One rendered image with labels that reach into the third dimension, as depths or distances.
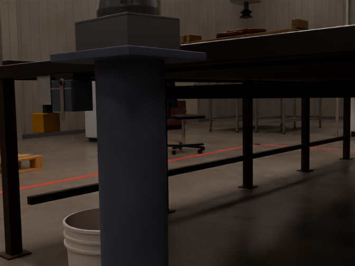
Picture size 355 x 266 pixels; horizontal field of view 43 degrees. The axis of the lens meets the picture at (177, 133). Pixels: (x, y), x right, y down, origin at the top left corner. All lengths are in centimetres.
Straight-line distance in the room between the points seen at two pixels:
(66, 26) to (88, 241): 832
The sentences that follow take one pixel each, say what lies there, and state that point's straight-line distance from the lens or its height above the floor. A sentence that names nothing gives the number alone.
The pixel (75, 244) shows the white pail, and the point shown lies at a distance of 146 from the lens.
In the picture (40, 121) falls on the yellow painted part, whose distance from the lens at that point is 195.
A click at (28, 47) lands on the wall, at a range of 901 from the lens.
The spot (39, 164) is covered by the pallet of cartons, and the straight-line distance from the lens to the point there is 505.
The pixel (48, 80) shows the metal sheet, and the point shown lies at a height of 83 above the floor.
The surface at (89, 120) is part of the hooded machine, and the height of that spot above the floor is 37.
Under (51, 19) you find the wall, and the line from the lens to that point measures 938.
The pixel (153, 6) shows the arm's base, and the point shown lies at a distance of 111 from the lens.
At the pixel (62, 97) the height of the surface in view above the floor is 76.
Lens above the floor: 77
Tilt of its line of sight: 5 degrees down
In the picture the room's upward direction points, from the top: 1 degrees counter-clockwise
